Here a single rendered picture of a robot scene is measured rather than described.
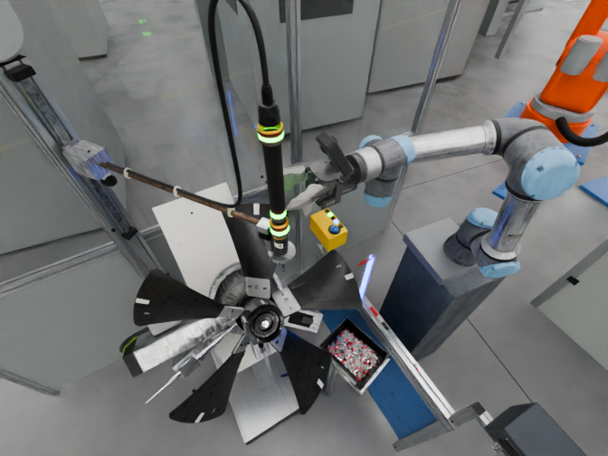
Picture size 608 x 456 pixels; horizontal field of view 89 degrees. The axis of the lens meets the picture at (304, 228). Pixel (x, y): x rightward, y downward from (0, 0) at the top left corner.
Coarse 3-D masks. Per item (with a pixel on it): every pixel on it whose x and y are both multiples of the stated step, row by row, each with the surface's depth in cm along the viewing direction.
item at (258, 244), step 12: (240, 204) 93; (252, 204) 92; (264, 204) 92; (228, 216) 95; (252, 216) 93; (264, 216) 92; (288, 216) 91; (228, 228) 96; (240, 228) 94; (252, 228) 93; (240, 240) 95; (252, 240) 94; (240, 252) 96; (252, 252) 94; (264, 252) 93; (252, 264) 95; (264, 264) 93; (276, 264) 93; (252, 276) 96; (264, 276) 93
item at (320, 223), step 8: (328, 208) 143; (312, 216) 139; (320, 216) 139; (328, 216) 139; (312, 224) 141; (320, 224) 136; (328, 224) 136; (336, 224) 136; (320, 232) 136; (328, 232) 133; (344, 232) 134; (320, 240) 140; (328, 240) 131; (336, 240) 134; (344, 240) 138; (328, 248) 136
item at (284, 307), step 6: (288, 288) 103; (276, 294) 101; (288, 294) 102; (276, 300) 100; (282, 300) 100; (294, 300) 100; (282, 306) 99; (288, 306) 99; (294, 306) 99; (282, 312) 97; (288, 312) 97
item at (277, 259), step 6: (258, 228) 73; (264, 228) 72; (258, 234) 74; (264, 234) 74; (270, 234) 74; (264, 240) 76; (270, 240) 75; (270, 246) 77; (288, 246) 79; (294, 246) 80; (270, 252) 78; (288, 252) 78; (294, 252) 78; (270, 258) 78; (276, 258) 77; (282, 258) 77; (288, 258) 77
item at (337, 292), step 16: (336, 256) 112; (304, 272) 107; (320, 272) 108; (336, 272) 108; (304, 288) 103; (320, 288) 104; (336, 288) 105; (352, 288) 107; (304, 304) 100; (320, 304) 101; (336, 304) 102; (352, 304) 105
